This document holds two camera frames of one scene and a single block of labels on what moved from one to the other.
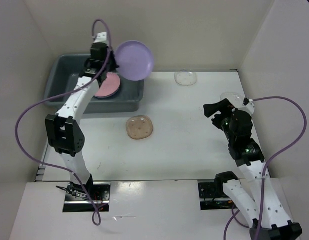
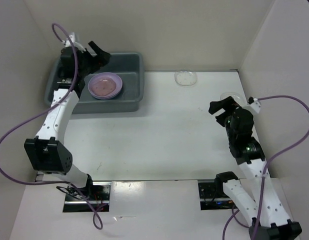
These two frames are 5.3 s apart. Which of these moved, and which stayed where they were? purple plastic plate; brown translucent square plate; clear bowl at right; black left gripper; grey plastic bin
Moved: black left gripper; brown translucent square plate; purple plastic plate
Stayed: grey plastic bin; clear bowl at right
